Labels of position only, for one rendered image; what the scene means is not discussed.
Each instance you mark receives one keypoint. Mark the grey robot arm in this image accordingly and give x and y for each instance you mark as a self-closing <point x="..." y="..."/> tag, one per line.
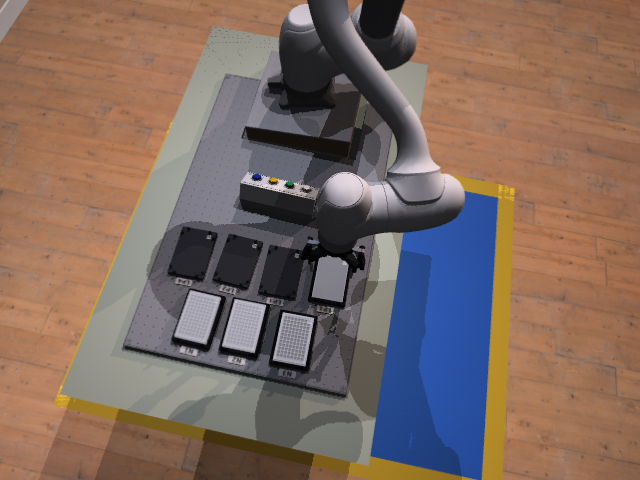
<point x="414" y="195"/>

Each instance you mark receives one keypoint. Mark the white deck label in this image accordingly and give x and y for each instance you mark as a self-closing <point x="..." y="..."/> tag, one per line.
<point x="275" y="301"/>
<point x="183" y="281"/>
<point x="236" y="360"/>
<point x="287" y="373"/>
<point x="228" y="289"/>
<point x="188" y="350"/>
<point x="325" y="309"/>

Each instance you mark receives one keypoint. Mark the grey button panel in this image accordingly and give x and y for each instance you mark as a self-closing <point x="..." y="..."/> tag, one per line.
<point x="279" y="196"/>

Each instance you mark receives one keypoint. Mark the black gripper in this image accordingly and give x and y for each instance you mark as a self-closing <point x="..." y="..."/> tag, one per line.
<point x="312" y="255"/>

